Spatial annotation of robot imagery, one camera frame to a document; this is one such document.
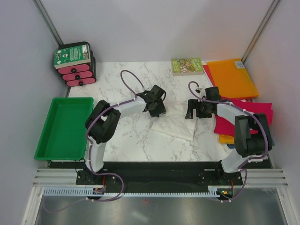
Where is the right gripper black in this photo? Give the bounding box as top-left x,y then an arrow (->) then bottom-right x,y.
185,99 -> 212,119

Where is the white t shirt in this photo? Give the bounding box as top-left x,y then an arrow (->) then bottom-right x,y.
151,98 -> 196,141

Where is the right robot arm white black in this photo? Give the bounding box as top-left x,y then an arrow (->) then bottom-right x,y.
185,87 -> 273,185

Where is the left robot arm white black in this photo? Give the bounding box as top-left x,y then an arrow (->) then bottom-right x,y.
85,85 -> 166,184

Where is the light green book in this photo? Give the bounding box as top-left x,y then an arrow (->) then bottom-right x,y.
171,58 -> 204,76

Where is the magenta folded t shirt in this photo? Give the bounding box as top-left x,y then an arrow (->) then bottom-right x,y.
214,98 -> 274,136

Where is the red folder under orange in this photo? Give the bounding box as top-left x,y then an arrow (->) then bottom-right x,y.
202,64 -> 256,102

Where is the orange plastic folder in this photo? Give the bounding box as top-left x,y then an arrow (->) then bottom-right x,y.
207,59 -> 259,99

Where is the black pink drawer stand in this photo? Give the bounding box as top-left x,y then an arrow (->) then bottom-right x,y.
56,41 -> 97,87

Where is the green book on stand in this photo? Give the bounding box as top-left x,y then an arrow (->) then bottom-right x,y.
54,44 -> 91,69

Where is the green plastic tray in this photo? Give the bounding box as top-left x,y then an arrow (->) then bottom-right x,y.
34,97 -> 94,161

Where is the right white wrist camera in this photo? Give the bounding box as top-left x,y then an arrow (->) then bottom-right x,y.
195,88 -> 206,99

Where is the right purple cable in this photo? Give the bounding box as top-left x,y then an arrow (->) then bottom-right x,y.
188,81 -> 269,203

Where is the purple cable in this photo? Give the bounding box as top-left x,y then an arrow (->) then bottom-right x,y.
188,81 -> 269,203
42,70 -> 146,214

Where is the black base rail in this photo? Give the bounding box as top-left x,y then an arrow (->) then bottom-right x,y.
49,160 -> 272,194

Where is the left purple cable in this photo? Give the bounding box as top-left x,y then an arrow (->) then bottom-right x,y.
42,70 -> 146,214

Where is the white slotted cable duct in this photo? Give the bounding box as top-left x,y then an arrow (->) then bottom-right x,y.
43,187 -> 228,198

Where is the right aluminium frame post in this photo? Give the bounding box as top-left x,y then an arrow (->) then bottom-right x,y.
241,0 -> 281,64

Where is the aluminium frame post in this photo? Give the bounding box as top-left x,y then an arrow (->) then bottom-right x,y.
33,0 -> 64,46
241,0 -> 281,64

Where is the left aluminium frame post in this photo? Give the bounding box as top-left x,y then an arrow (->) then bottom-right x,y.
33,0 -> 64,46

